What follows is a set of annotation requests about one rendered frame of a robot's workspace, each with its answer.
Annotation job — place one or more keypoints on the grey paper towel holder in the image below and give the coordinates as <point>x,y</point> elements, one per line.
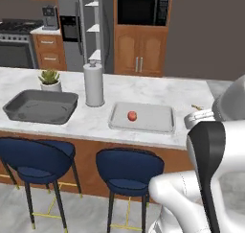
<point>94,86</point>

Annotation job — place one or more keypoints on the wooden dining counter base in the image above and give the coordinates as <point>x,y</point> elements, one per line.
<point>87,166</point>

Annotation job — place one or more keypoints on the small yellow-brown stick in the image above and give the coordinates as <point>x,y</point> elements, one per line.
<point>196,107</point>

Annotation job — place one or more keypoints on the red peach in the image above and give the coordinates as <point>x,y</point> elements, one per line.
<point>132,116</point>

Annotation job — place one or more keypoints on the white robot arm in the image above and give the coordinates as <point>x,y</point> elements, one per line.
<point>197,195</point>

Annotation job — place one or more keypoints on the tall wooden cupboard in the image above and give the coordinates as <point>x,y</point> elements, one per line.
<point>140,48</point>

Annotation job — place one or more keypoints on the grey stove with oven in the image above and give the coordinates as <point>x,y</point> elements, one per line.
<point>16,41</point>

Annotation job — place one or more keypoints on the grey fridge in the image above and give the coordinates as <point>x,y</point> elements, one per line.
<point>71,51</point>

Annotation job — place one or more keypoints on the grey coffee machine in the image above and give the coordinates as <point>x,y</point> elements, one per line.
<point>50,18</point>

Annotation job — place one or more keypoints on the dark grey tupperware container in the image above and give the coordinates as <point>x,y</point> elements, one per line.
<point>41,107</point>

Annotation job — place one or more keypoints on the black microwave oven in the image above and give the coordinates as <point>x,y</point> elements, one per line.
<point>142,10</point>

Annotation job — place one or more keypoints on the green plant in white pot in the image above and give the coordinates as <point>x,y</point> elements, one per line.
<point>50,78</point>

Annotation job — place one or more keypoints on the pale grey tupperware container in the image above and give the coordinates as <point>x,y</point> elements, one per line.
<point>150,118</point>

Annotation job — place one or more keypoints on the blue bar stool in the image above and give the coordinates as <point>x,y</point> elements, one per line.
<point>38,160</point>
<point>127,169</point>

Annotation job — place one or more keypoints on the wooden drawer cabinet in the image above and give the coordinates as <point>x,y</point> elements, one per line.
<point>49,51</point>

